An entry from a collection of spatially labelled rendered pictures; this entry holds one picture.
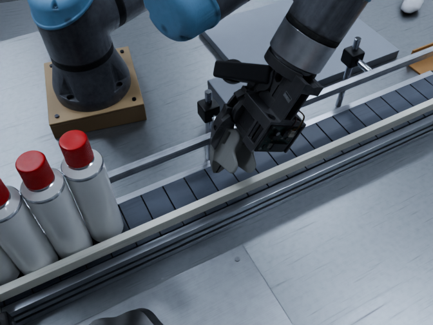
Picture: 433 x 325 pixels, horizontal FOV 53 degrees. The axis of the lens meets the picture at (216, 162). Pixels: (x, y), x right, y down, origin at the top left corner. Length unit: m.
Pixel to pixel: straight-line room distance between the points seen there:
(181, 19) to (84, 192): 0.25
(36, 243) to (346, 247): 0.46
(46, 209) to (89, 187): 0.06
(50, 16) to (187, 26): 0.34
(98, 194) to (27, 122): 0.41
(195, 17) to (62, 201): 0.27
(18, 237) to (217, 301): 0.27
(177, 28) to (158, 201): 0.32
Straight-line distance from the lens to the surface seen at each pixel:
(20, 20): 1.26
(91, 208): 0.60
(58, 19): 0.77
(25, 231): 0.58
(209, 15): 0.48
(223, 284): 0.63
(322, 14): 0.53
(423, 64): 1.11
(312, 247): 0.73
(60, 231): 0.60
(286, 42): 0.55
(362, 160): 0.83
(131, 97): 0.88
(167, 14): 0.48
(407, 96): 0.94
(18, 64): 1.11
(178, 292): 0.63
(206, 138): 0.67
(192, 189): 0.71
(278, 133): 0.57
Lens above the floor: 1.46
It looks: 51 degrees down
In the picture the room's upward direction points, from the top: straight up
